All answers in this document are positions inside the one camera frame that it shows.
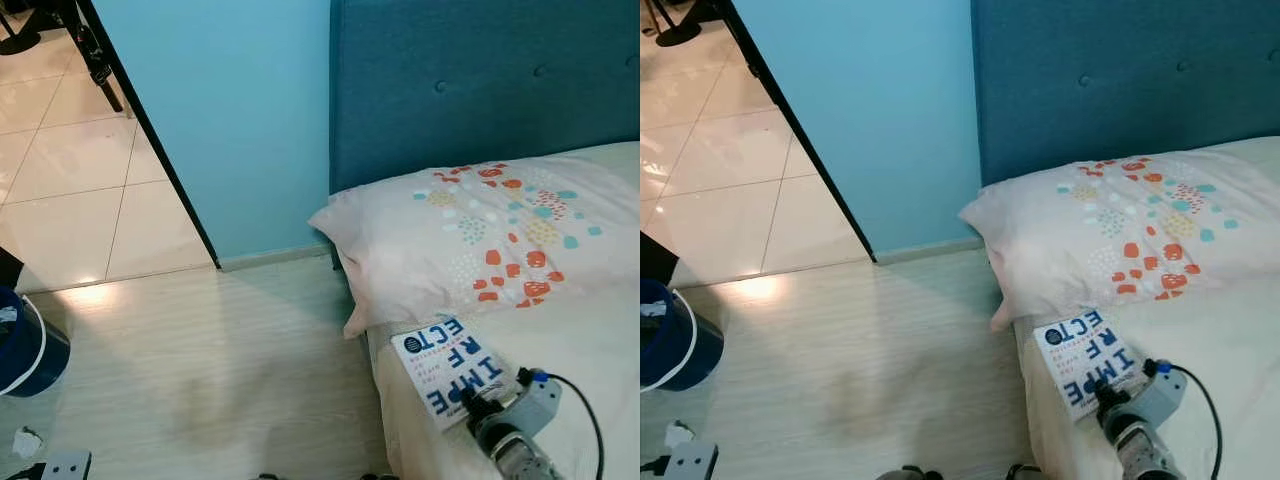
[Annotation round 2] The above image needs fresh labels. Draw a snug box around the white blue-lettered book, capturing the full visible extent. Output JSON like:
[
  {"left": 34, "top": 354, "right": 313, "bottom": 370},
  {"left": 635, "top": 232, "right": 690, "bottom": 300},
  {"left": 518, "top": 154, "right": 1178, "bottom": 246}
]
[
  {"left": 390, "top": 315, "right": 522, "bottom": 432},
  {"left": 1033, "top": 308, "right": 1152, "bottom": 422}
]

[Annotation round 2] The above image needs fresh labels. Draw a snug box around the pink patterned pillow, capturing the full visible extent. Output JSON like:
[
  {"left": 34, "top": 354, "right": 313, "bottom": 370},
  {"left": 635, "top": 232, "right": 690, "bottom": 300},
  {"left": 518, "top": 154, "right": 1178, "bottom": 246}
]
[
  {"left": 958, "top": 150, "right": 1280, "bottom": 333},
  {"left": 308, "top": 155, "right": 641, "bottom": 340}
]

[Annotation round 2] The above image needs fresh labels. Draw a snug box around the cream bed mattress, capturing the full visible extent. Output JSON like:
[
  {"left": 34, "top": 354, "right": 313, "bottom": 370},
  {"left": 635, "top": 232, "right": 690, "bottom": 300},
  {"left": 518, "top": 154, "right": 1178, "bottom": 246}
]
[
  {"left": 1013, "top": 135, "right": 1280, "bottom": 480},
  {"left": 365, "top": 140, "right": 641, "bottom": 480}
]

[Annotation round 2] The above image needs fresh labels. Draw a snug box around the dark blue bucket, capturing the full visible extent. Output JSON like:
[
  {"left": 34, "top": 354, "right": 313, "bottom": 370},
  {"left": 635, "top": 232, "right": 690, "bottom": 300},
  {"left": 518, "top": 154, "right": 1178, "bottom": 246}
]
[
  {"left": 0, "top": 285, "right": 72, "bottom": 399},
  {"left": 640, "top": 278, "right": 725, "bottom": 393}
]

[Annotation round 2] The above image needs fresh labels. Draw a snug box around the grey baseboard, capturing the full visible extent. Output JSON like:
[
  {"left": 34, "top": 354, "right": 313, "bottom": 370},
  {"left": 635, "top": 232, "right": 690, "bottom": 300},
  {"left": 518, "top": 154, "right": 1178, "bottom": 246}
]
[
  {"left": 875, "top": 237, "right": 987, "bottom": 267},
  {"left": 218, "top": 243, "right": 337, "bottom": 273}
]

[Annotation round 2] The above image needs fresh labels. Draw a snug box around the blue upholstered headboard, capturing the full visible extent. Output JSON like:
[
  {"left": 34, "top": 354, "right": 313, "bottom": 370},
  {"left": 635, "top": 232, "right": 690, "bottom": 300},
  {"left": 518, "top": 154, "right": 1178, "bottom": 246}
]
[
  {"left": 970, "top": 0, "right": 1280, "bottom": 188},
  {"left": 330, "top": 0, "right": 641, "bottom": 197}
]

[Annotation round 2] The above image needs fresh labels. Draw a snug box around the black tripod stand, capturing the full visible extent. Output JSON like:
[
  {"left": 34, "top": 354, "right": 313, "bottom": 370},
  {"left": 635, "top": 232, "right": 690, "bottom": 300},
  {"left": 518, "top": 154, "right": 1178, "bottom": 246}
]
[
  {"left": 0, "top": 0, "right": 127, "bottom": 114},
  {"left": 640, "top": 0, "right": 737, "bottom": 49}
]

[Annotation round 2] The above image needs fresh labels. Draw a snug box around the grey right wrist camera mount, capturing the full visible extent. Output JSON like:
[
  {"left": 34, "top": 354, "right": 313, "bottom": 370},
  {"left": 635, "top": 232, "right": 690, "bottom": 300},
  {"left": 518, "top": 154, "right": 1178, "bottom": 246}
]
[
  {"left": 1130, "top": 367, "right": 1192, "bottom": 431},
  {"left": 500, "top": 375, "right": 563, "bottom": 437}
]

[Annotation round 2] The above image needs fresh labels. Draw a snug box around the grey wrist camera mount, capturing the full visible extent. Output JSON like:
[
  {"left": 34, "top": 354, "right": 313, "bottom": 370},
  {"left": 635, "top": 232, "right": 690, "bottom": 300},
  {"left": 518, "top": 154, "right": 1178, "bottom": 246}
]
[
  {"left": 500, "top": 375, "right": 563, "bottom": 437},
  {"left": 1130, "top": 367, "right": 1192, "bottom": 431},
  {"left": 40, "top": 450, "right": 93, "bottom": 480},
  {"left": 665, "top": 440, "right": 719, "bottom": 480}
]

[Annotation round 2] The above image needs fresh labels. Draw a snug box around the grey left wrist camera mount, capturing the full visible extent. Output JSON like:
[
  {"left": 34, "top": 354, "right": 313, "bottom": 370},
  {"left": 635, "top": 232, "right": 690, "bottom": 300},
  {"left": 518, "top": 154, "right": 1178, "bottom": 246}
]
[
  {"left": 665, "top": 440, "right": 719, "bottom": 480},
  {"left": 40, "top": 450, "right": 93, "bottom": 480}
]

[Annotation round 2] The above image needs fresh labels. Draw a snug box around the black door frame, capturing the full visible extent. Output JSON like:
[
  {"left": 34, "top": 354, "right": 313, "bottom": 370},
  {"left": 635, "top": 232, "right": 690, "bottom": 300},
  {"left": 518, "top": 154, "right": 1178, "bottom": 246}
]
[
  {"left": 715, "top": 0, "right": 880, "bottom": 264},
  {"left": 78, "top": 0, "right": 222, "bottom": 270}
]

